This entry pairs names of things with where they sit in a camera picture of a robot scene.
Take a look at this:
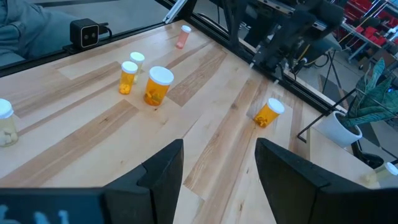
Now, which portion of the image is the large orange medicine bottle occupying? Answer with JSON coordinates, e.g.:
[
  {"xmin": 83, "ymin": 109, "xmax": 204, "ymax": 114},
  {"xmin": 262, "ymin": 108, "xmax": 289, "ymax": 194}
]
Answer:
[{"xmin": 143, "ymin": 65, "xmax": 175, "ymax": 107}]

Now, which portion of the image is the small yellow-green medicine bottle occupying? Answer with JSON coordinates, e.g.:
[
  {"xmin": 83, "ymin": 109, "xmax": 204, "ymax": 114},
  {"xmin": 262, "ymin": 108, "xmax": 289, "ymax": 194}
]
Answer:
[
  {"xmin": 129, "ymin": 51, "xmax": 146, "ymax": 83},
  {"xmin": 362, "ymin": 161, "xmax": 398, "ymax": 187}
]

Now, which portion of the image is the small clear medicine bottle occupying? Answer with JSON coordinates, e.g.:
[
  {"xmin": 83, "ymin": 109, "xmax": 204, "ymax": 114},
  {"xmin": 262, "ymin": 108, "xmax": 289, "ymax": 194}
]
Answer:
[{"xmin": 0, "ymin": 98, "xmax": 19, "ymax": 148}]

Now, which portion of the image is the person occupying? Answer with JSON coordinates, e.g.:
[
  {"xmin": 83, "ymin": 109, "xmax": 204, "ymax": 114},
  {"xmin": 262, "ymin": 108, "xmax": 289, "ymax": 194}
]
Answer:
[{"xmin": 0, "ymin": 0, "xmax": 78, "ymax": 68}]

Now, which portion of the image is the small pink medicine bottle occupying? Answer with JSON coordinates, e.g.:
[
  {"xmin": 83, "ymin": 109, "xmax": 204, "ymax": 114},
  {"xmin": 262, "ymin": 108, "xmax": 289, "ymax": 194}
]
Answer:
[{"xmin": 175, "ymin": 24, "xmax": 192, "ymax": 50}]

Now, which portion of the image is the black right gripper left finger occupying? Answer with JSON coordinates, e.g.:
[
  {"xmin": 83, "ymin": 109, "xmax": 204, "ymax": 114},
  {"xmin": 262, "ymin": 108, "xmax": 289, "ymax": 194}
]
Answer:
[{"xmin": 0, "ymin": 138, "xmax": 185, "ymax": 224}]

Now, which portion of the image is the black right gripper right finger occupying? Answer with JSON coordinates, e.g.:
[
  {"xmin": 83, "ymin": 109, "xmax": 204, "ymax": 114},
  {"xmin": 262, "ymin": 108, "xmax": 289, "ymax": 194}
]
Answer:
[{"xmin": 254, "ymin": 137, "xmax": 398, "ymax": 224}]

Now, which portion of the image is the red storage bins rack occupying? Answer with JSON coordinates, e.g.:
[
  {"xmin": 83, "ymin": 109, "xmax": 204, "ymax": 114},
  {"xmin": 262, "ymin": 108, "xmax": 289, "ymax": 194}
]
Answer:
[{"xmin": 332, "ymin": 0, "xmax": 398, "ymax": 63}]

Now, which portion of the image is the white plant pot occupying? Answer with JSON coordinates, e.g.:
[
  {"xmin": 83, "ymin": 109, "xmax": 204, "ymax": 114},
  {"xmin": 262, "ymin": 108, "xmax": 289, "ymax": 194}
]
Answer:
[{"xmin": 314, "ymin": 111, "xmax": 363, "ymax": 149}]

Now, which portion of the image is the black box camera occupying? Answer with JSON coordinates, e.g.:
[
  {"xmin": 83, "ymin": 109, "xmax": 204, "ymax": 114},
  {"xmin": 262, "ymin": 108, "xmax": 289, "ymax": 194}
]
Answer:
[{"xmin": 68, "ymin": 17, "xmax": 109, "ymax": 50}]

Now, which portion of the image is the green snake plant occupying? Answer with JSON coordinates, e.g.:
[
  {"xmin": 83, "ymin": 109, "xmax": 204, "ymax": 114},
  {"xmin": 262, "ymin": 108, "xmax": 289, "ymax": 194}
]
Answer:
[{"xmin": 340, "ymin": 57, "xmax": 398, "ymax": 128}]

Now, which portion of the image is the silver aluminium bar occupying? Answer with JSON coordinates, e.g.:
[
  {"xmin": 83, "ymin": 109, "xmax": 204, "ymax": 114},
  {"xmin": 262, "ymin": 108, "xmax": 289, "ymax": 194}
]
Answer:
[{"xmin": 163, "ymin": 0, "xmax": 189, "ymax": 24}]

